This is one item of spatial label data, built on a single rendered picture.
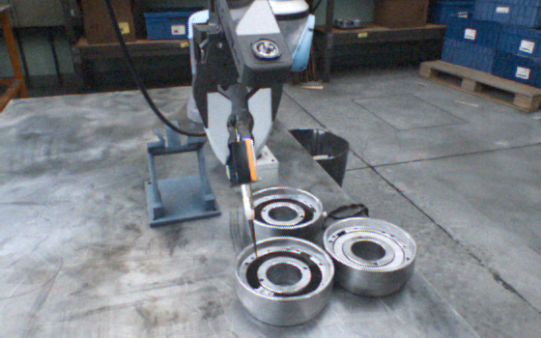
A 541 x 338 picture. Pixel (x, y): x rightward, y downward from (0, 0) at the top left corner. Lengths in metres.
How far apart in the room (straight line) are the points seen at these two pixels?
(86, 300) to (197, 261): 0.13
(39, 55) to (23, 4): 0.51
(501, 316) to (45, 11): 3.77
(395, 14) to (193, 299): 4.26
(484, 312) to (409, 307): 1.30
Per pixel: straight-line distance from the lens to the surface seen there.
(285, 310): 0.46
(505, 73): 4.34
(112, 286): 0.56
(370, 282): 0.51
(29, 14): 4.28
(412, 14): 4.73
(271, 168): 0.70
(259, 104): 0.50
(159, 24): 3.99
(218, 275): 0.55
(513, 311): 1.87
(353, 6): 4.98
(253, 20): 0.43
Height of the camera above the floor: 1.15
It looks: 26 degrees down
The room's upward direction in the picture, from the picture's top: straight up
